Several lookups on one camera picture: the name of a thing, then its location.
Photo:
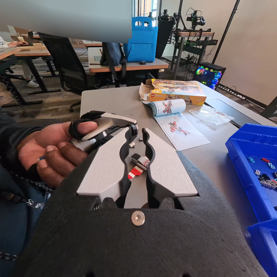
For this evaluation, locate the yellow toy box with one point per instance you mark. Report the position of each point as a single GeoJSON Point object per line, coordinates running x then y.
{"type": "Point", "coordinates": [177, 90]}

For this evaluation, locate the sparse toy brick group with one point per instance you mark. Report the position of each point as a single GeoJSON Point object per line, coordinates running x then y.
{"type": "Point", "coordinates": [265, 177]}

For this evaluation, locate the dark blue backpack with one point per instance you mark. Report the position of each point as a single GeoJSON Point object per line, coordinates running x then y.
{"type": "Point", "coordinates": [112, 54]}

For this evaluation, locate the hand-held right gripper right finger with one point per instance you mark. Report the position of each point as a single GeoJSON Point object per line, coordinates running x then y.
{"type": "Point", "coordinates": [171, 173]}

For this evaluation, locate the paper cup with straw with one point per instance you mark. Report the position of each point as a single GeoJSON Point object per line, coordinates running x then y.
{"type": "Point", "coordinates": [20, 38]}

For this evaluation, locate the RGB lit computer tower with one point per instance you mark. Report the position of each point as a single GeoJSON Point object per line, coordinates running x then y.
{"type": "Point", "coordinates": [207, 75]}

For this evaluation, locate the black rack table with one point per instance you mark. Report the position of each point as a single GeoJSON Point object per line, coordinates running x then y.
{"type": "Point", "coordinates": [194, 34]}

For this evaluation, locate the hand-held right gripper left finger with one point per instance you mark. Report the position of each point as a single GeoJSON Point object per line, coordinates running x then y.
{"type": "Point", "coordinates": [103, 171]}

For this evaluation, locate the wooden top office desk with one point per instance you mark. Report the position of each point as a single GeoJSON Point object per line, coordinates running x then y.
{"type": "Point", "coordinates": [32, 53]}

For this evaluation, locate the white power strip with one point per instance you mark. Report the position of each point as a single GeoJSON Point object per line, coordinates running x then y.
{"type": "Point", "coordinates": [231, 92]}

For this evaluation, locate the person's left hand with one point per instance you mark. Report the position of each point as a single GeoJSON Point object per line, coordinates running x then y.
{"type": "Point", "coordinates": [43, 147]}

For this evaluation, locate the instruction booklet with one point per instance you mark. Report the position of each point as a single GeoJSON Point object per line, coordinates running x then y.
{"type": "Point", "coordinates": [184, 132]}

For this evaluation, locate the black camera rig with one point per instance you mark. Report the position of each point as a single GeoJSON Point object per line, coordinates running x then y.
{"type": "Point", "coordinates": [165, 16]}
{"type": "Point", "coordinates": [195, 20]}

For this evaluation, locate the person's left forearm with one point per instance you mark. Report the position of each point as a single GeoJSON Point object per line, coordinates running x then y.
{"type": "Point", "coordinates": [10, 138]}

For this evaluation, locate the cardboard box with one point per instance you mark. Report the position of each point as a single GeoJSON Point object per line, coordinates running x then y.
{"type": "Point", "coordinates": [5, 95]}

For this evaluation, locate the blue felt bag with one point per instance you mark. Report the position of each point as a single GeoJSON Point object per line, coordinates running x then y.
{"type": "Point", "coordinates": [140, 47]}

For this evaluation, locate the black cloth flag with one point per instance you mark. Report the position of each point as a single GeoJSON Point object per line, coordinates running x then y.
{"type": "Point", "coordinates": [164, 39]}

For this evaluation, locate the grey desk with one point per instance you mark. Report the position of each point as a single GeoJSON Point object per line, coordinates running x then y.
{"type": "Point", "coordinates": [212, 162]}

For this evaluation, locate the person's clothed body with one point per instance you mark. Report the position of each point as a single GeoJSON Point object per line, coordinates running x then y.
{"type": "Point", "coordinates": [13, 216]}

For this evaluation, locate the black light stand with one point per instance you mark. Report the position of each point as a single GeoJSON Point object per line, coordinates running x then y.
{"type": "Point", "coordinates": [227, 28]}

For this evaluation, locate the red white toy brick plane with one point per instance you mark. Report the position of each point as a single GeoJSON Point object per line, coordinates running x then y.
{"type": "Point", "coordinates": [135, 173]}

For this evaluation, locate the blue plastic storage bin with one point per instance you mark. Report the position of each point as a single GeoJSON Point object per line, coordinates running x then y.
{"type": "Point", "coordinates": [266, 242]}
{"type": "Point", "coordinates": [240, 155]}

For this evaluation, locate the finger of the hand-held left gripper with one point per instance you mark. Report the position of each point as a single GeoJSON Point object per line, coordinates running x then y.
{"type": "Point", "coordinates": [121, 121]}

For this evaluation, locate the wood edged grey table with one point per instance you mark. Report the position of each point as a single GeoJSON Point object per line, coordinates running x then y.
{"type": "Point", "coordinates": [151, 62]}

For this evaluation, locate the clear plastic bag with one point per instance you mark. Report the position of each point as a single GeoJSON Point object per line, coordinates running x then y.
{"type": "Point", "coordinates": [210, 115]}

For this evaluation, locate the black office chair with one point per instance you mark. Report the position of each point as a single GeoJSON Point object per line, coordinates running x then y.
{"type": "Point", "coordinates": [65, 62]}

